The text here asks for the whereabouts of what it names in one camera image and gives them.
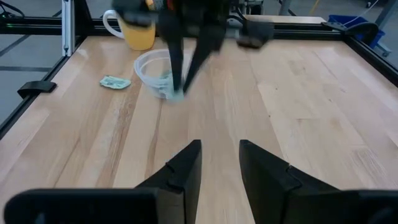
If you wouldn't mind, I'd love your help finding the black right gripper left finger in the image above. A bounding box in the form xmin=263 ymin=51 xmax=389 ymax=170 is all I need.
xmin=135 ymin=139 xmax=203 ymax=224

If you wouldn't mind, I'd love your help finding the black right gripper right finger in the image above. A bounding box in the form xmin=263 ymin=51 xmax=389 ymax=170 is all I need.
xmin=239 ymin=139 xmax=359 ymax=224

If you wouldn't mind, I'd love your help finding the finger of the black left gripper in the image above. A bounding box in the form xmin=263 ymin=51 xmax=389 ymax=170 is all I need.
xmin=167 ymin=34 xmax=185 ymax=93
xmin=182 ymin=30 xmax=223 ymax=94

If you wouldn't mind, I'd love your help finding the green sweetener packet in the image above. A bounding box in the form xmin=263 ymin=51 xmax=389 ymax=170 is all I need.
xmin=99 ymin=75 xmax=132 ymax=90
xmin=152 ymin=72 xmax=174 ymax=94
xmin=164 ymin=88 xmax=186 ymax=102

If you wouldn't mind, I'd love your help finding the clear plastic bowl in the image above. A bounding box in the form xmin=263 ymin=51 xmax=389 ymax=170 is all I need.
xmin=133 ymin=49 xmax=200 ymax=100

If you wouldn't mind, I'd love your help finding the blue plastic bin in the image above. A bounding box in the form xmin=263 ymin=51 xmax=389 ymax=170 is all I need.
xmin=328 ymin=14 xmax=386 ymax=49

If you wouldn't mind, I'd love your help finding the orange mug with white handle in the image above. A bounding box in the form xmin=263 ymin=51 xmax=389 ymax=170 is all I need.
xmin=102 ymin=9 xmax=156 ymax=52

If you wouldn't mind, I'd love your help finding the silver aluminium post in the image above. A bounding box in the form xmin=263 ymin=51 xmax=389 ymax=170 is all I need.
xmin=61 ymin=0 xmax=77 ymax=57

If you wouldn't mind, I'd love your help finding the black frame clip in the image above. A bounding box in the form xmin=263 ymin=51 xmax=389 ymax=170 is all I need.
xmin=17 ymin=80 xmax=58 ymax=100

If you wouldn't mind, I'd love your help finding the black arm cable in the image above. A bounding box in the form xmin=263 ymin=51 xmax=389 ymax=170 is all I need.
xmin=0 ymin=1 xmax=25 ymax=19

